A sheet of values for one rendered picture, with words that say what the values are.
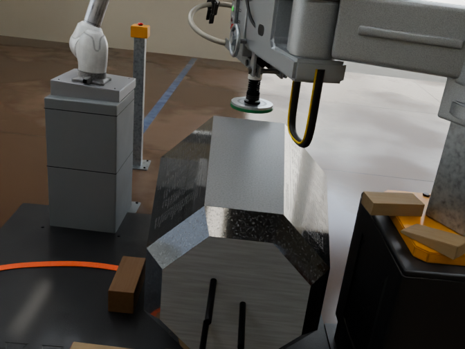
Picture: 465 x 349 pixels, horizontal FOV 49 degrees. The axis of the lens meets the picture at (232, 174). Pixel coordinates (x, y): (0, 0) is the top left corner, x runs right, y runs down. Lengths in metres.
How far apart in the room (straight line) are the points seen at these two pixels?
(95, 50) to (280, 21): 1.22
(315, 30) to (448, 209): 0.78
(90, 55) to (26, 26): 6.69
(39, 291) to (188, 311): 1.14
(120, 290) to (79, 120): 0.99
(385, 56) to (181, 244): 0.91
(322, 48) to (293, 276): 0.79
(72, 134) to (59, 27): 6.51
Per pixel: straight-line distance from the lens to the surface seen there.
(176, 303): 1.70
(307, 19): 1.84
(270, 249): 1.57
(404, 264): 1.75
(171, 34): 8.88
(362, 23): 1.81
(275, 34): 2.08
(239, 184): 1.77
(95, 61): 2.95
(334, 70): 1.88
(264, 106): 2.56
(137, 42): 3.85
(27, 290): 2.72
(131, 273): 2.57
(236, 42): 2.34
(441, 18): 1.79
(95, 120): 2.89
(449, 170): 1.94
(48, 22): 9.45
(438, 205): 1.99
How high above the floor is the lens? 1.58
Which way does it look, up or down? 23 degrees down
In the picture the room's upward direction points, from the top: 6 degrees clockwise
